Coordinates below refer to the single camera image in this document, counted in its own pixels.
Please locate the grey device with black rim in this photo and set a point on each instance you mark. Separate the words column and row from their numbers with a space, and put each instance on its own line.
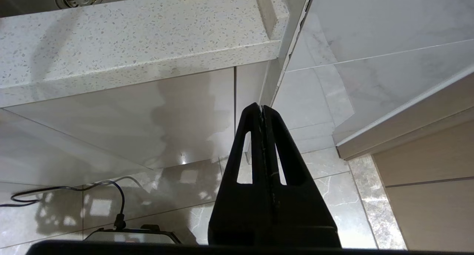
column 129, row 237

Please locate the narrow white cabinet panel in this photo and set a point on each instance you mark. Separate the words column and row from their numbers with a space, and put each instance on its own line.
column 251, row 84

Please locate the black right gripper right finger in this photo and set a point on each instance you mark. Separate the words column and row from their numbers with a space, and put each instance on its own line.
column 300, row 207

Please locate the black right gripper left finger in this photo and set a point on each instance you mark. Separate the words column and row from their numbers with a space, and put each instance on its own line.
column 229, row 207

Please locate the light wood cabinet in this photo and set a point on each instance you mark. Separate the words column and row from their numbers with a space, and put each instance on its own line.
column 426, row 173

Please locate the stainless steel sink basin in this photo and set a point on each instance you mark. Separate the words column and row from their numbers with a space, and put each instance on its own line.
column 33, row 1

